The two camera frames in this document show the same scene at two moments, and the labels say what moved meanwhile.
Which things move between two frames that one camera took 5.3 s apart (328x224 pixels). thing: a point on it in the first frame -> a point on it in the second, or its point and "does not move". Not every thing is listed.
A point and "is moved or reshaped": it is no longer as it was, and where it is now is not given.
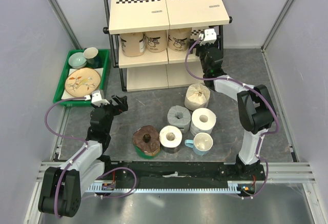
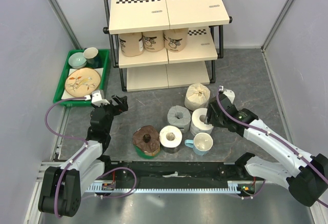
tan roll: [132, 44] does not move
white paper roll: [203, 120] does not move
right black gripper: [199, 47] -> [210, 119]
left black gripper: [123, 106] does not move
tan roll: [156, 41] is moved or reshaped
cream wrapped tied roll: [198, 97] does not move
